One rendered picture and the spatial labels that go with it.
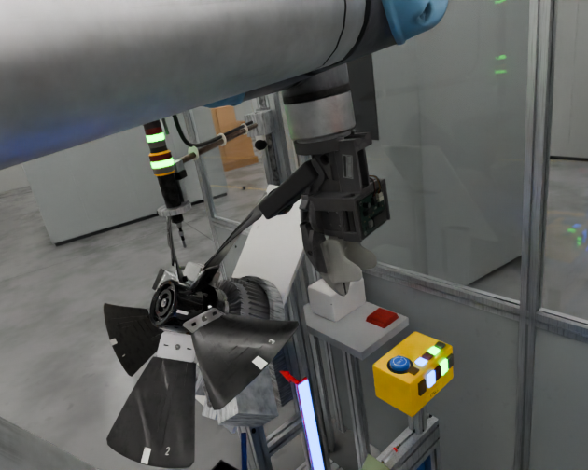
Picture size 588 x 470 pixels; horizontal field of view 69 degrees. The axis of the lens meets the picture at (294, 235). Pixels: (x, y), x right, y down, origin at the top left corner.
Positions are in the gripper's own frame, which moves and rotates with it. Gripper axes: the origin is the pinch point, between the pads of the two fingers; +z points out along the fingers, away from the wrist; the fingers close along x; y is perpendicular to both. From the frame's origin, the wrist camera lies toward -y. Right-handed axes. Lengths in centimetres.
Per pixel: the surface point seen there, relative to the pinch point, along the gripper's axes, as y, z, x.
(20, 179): -1222, 93, 323
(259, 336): -28.8, 21.2, 7.0
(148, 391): -56, 35, -8
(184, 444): -45, 44, -9
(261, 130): -69, -11, 61
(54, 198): -574, 66, 164
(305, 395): -12.6, 25.1, 0.9
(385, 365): -10.6, 34.9, 23.8
